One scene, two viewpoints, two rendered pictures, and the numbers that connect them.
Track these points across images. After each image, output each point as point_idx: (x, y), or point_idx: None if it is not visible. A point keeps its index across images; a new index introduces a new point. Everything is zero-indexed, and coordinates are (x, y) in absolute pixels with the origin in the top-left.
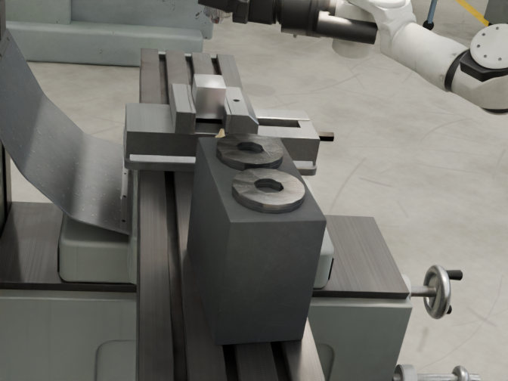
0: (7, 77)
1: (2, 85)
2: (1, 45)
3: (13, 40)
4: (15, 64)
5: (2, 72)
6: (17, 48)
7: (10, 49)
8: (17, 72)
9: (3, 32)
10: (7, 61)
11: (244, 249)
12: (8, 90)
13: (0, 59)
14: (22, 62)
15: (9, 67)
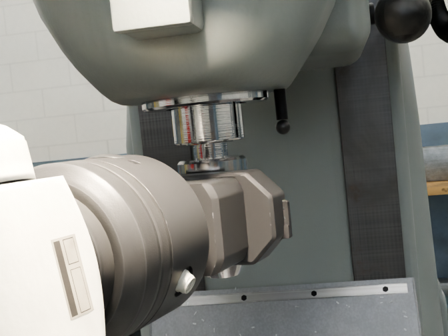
0: (296, 323)
1: (257, 321)
2: (341, 287)
3: (411, 298)
4: (362, 325)
5: (285, 311)
6: (403, 311)
7: (377, 303)
8: (350, 333)
9: (378, 275)
10: (330, 309)
11: None
12: (271, 335)
13: (304, 296)
14: (401, 334)
15: (326, 317)
